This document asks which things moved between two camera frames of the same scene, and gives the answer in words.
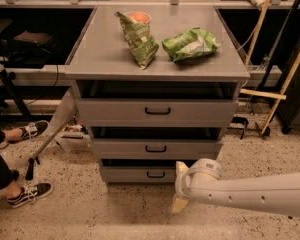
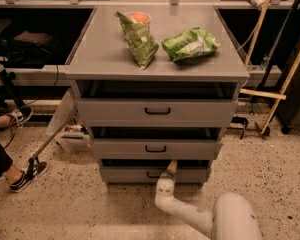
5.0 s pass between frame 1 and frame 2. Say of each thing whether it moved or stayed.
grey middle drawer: stayed
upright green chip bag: stayed
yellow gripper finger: moved
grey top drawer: stayed
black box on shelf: stayed
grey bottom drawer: stayed
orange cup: stayed
